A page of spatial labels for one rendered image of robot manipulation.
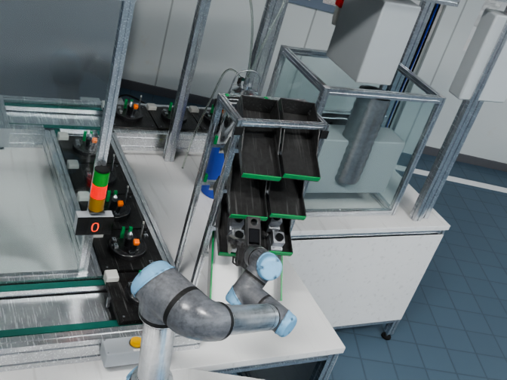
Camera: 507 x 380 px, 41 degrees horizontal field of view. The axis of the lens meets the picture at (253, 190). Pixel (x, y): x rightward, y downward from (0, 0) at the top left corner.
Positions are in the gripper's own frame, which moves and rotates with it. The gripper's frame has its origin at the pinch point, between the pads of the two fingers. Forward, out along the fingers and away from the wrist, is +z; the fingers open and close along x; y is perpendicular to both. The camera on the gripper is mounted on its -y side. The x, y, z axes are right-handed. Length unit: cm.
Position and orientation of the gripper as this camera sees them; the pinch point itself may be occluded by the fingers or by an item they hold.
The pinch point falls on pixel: (237, 236)
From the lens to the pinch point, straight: 228.9
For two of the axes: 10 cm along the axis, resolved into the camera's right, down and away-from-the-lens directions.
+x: 9.4, 1.0, 3.3
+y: -1.4, 9.8, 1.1
